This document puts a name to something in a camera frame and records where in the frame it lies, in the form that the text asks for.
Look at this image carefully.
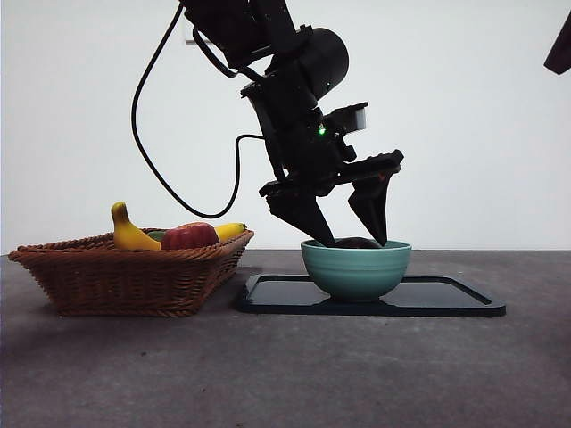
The dark purple plum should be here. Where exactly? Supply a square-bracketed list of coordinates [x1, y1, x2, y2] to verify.
[334, 237, 381, 249]

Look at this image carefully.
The teal ribbed bowl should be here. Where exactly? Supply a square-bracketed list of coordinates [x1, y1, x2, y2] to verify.
[300, 239, 413, 303]

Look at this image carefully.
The black rectangular tray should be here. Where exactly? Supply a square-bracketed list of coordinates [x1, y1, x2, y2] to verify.
[235, 274, 509, 318]

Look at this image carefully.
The red apple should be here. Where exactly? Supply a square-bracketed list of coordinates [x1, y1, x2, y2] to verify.
[160, 222, 220, 251]

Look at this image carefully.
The yellow banana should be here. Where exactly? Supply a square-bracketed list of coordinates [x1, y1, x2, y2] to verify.
[110, 201, 248, 251]

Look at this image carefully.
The brown wicker basket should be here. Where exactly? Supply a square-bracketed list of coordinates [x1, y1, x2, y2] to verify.
[7, 229, 255, 318]

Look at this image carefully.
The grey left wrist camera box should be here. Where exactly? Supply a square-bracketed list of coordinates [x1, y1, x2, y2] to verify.
[321, 101, 369, 136]

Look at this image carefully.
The thin black cable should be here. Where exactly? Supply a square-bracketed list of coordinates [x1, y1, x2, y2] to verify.
[192, 24, 251, 80]
[131, 0, 267, 219]

